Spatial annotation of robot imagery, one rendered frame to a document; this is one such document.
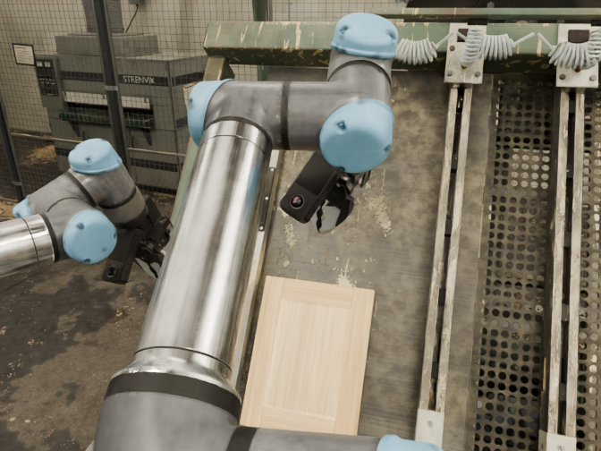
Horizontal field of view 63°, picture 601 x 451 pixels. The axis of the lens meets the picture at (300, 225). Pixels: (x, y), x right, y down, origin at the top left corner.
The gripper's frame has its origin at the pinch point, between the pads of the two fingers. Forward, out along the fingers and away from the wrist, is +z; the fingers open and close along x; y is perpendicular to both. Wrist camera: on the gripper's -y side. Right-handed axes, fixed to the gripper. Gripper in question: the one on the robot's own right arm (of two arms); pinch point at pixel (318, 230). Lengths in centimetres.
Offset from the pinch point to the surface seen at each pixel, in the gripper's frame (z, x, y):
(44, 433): 199, 104, -44
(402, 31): 8, 26, 85
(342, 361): 59, -9, 12
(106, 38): 150, 290, 168
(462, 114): 18, -2, 74
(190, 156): 44, 64, 32
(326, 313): 55, 1, 19
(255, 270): 54, 25, 17
